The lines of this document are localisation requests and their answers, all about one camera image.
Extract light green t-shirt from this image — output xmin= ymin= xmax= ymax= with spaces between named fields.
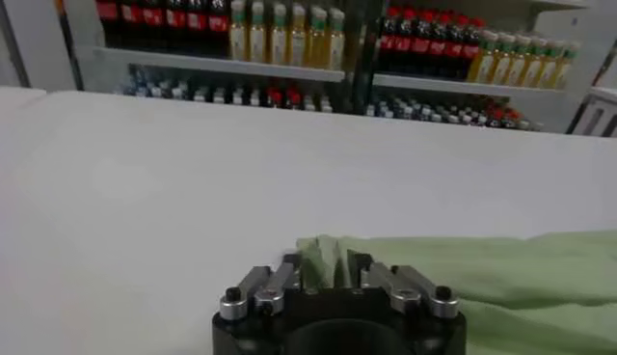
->
xmin=294 ymin=230 xmax=617 ymax=355

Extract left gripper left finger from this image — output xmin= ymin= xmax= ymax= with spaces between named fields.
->
xmin=219 ymin=253 xmax=303 ymax=322

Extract white beverage display cabinet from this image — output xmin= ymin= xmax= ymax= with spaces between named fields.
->
xmin=55 ymin=0 xmax=594 ymax=134

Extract white side table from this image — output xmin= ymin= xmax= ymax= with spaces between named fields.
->
xmin=573 ymin=86 xmax=617 ymax=139

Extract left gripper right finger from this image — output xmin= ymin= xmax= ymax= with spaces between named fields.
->
xmin=354 ymin=254 xmax=461 ymax=320

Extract black cabinet divider post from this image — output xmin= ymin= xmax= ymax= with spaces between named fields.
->
xmin=344 ymin=0 xmax=382 ymax=116

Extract white metal shelf board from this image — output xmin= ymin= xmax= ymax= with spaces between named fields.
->
xmin=373 ymin=72 xmax=565 ymax=97
xmin=94 ymin=46 xmax=346 ymax=83

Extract glass cabinet door black frame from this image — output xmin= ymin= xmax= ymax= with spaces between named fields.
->
xmin=0 ymin=0 xmax=86 ymax=93
xmin=566 ymin=38 xmax=617 ymax=136

